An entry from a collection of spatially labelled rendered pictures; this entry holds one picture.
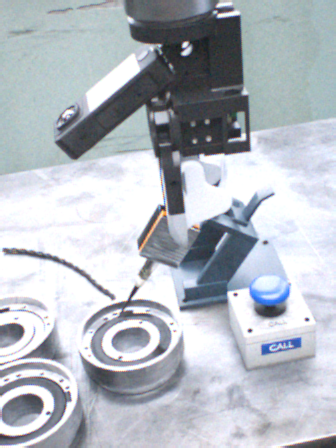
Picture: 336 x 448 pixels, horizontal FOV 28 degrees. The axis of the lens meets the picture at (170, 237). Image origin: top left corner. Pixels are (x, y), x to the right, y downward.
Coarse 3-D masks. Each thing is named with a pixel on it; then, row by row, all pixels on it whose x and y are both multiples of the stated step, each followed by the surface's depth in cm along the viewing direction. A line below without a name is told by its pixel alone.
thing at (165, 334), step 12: (132, 312) 70; (108, 324) 69; (156, 324) 68; (96, 336) 68; (168, 336) 66; (96, 348) 66; (156, 348) 65; (168, 348) 65; (108, 360) 65; (120, 360) 64; (132, 360) 64; (144, 360) 64
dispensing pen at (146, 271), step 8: (160, 208) 63; (152, 216) 64; (152, 224) 63; (144, 232) 64; (144, 240) 64; (144, 264) 66; (152, 264) 65; (144, 272) 66; (152, 272) 66; (136, 280) 67; (144, 280) 66; (136, 288) 67; (128, 304) 68; (120, 312) 69
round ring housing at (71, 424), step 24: (24, 360) 64; (48, 360) 64; (0, 384) 63; (72, 384) 61; (0, 408) 61; (24, 408) 63; (48, 408) 60; (72, 408) 58; (24, 432) 58; (48, 432) 57; (72, 432) 59
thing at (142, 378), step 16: (112, 304) 70; (144, 304) 70; (160, 304) 69; (96, 320) 69; (176, 320) 67; (80, 336) 66; (112, 336) 67; (128, 336) 69; (144, 336) 69; (176, 336) 66; (80, 352) 64; (112, 352) 65; (144, 352) 65; (176, 352) 64; (96, 368) 63; (112, 368) 62; (128, 368) 62; (144, 368) 62; (160, 368) 63; (176, 368) 66; (112, 384) 63; (128, 384) 63; (144, 384) 63; (160, 384) 65
